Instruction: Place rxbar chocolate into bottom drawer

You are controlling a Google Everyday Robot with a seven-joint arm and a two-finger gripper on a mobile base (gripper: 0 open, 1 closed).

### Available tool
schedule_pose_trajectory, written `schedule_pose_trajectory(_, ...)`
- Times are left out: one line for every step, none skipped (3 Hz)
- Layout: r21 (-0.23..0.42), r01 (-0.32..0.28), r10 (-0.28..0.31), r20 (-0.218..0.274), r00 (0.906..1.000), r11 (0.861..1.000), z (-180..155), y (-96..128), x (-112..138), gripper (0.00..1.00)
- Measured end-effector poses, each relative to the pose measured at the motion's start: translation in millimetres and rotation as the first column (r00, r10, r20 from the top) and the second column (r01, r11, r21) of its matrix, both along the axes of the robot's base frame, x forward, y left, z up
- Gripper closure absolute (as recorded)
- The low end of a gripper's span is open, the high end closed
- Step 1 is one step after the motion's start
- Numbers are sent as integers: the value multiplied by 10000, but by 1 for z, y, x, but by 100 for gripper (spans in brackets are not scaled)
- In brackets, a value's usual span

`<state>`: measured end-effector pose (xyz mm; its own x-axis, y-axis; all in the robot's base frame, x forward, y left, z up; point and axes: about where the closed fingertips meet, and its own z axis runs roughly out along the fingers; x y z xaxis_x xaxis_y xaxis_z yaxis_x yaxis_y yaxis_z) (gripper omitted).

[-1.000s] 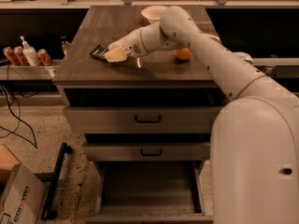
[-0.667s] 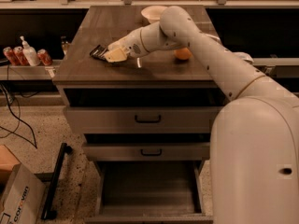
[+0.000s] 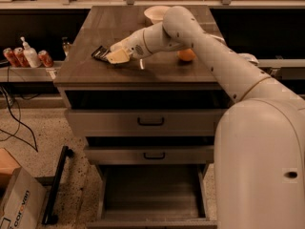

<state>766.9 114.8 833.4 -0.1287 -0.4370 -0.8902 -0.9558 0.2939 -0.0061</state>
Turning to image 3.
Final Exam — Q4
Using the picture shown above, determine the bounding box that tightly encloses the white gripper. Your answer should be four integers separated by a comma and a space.
106, 29, 153, 64

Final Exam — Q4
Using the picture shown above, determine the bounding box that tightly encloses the black rxbar chocolate bar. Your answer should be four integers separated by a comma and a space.
91, 46, 110, 62

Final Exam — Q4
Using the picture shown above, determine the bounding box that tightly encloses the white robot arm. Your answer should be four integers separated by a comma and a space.
107, 6, 305, 229

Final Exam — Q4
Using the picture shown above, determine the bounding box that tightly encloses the top drawer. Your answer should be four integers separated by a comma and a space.
65, 110, 224, 137

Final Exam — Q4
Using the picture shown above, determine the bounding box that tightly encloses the grey drawer cabinet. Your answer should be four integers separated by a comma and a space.
53, 5, 245, 229

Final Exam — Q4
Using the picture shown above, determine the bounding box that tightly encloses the middle drawer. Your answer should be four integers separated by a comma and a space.
84, 145, 214, 165

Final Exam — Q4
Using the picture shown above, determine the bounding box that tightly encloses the open bottom drawer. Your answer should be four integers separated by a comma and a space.
87, 164, 217, 229

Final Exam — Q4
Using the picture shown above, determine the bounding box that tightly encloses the small glass bottle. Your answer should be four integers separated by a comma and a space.
62, 37, 71, 55

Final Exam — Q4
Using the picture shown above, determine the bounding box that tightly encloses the white ceramic bowl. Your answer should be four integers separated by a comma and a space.
144, 6, 169, 24

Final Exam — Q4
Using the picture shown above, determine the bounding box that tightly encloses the orange fruit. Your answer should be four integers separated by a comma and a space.
177, 49, 195, 62

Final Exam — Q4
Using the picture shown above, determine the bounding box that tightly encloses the red soda can right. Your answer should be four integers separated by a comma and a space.
38, 50, 53, 68

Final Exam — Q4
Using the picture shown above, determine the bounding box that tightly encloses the red soda can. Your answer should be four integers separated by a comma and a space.
38, 50, 53, 68
13, 47, 30, 68
3, 48, 20, 67

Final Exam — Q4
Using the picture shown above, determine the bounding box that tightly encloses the white pump bottle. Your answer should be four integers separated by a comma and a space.
20, 36, 41, 68

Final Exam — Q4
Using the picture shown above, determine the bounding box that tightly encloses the red soda can middle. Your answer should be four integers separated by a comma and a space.
13, 47, 30, 68

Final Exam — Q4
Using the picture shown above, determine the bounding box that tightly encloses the red soda can left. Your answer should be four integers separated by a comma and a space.
3, 48, 20, 67

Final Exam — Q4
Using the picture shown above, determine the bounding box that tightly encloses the white folded cloth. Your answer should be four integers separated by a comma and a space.
240, 53, 259, 65

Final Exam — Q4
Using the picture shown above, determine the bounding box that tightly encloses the cardboard box with print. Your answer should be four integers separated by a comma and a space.
0, 148, 46, 229

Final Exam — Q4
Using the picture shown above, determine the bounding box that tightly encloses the black metal bar stand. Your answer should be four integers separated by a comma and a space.
42, 146, 73, 225

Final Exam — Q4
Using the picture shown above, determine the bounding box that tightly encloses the black floor cable left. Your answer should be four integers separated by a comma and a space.
0, 85, 39, 153

